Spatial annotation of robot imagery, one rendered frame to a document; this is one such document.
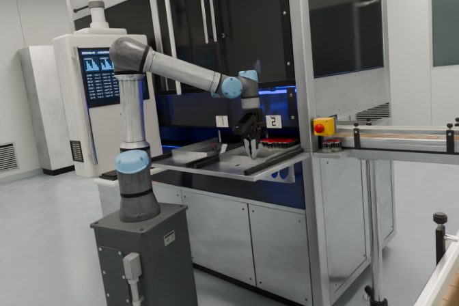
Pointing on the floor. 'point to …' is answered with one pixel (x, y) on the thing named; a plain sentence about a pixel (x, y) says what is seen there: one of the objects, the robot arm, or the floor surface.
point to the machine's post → (313, 170)
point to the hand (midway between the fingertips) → (252, 157)
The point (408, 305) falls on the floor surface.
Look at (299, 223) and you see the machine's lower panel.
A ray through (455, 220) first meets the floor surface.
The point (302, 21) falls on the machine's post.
